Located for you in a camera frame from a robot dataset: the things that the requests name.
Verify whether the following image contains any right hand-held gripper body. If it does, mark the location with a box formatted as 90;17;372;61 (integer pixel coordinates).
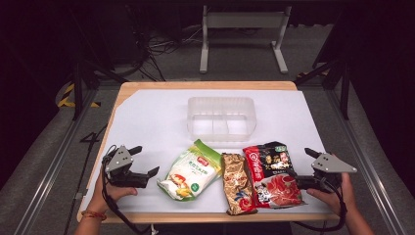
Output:
295;152;358;194

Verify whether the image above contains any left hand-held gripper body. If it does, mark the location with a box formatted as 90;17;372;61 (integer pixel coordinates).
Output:
104;145;150;189

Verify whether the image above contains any red and black food packet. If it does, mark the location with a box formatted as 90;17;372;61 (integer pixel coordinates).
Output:
242;140;306;210

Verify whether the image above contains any green and white food packet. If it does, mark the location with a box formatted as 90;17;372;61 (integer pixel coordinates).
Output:
157;138;224;202

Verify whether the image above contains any gold food packet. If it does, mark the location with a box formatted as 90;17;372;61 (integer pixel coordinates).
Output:
220;152;258;216

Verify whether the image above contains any clear plastic container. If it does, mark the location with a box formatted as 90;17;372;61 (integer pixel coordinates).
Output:
186;96;258;143

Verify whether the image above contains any person's right hand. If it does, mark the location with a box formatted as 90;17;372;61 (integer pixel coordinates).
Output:
305;172;357;217

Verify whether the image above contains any person's left hand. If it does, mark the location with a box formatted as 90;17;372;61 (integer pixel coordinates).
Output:
85;176;139;213

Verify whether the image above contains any black tripod stand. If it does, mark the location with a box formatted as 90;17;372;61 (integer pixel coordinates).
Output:
67;6;130;121
293;13;353;121

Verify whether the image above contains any yellow and black floor tape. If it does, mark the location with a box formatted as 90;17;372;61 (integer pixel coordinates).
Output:
57;82;101;109

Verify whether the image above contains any grey metal stand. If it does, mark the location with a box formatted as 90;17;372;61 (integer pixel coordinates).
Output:
199;4;293;74

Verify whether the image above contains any aluminium floor rail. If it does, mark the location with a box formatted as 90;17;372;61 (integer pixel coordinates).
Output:
13;87;100;235
326;87;410;235

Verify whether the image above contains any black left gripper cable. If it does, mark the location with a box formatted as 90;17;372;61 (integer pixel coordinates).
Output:
101;144;153;235

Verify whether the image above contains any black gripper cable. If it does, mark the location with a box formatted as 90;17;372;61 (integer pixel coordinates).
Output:
292;178;348;233
101;144;153;235

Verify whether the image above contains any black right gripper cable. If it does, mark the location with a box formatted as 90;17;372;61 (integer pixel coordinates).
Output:
292;178;348;233

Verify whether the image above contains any red and yellow bracelet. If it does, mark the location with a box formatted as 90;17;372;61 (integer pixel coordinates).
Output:
80;210;108;221

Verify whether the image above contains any bundle of floor cables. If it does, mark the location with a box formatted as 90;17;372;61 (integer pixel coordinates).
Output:
128;4;205;82

